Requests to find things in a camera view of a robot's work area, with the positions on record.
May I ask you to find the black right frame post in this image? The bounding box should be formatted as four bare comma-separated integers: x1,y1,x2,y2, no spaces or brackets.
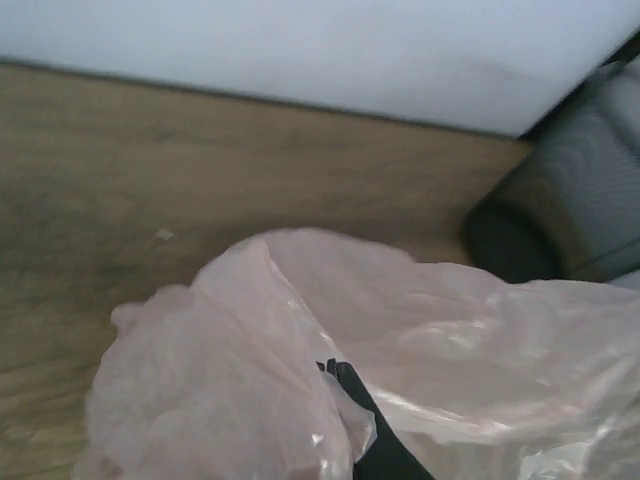
602,29,640,66

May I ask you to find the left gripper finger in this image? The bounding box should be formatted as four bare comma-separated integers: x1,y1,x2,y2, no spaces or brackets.
316,358,431,479

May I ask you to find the pink plastic trash bag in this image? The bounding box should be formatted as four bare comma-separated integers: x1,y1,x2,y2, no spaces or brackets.
73,229,639,479

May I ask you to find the black mesh trash bin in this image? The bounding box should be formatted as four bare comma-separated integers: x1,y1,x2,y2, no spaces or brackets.
461,61,639,283

